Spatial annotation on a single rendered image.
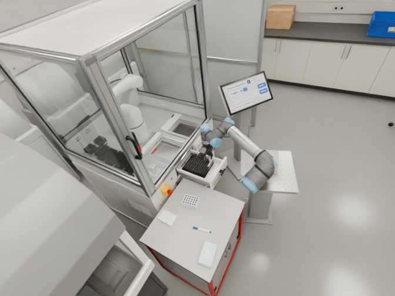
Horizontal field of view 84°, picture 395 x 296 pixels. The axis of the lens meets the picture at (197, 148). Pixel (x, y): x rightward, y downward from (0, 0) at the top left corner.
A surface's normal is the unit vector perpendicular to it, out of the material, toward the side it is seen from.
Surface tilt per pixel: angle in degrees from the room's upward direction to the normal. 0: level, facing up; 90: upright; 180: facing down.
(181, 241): 0
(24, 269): 69
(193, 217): 0
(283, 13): 87
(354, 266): 0
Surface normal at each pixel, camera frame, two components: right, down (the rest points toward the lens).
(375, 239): -0.11, -0.69
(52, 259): 0.77, 0.02
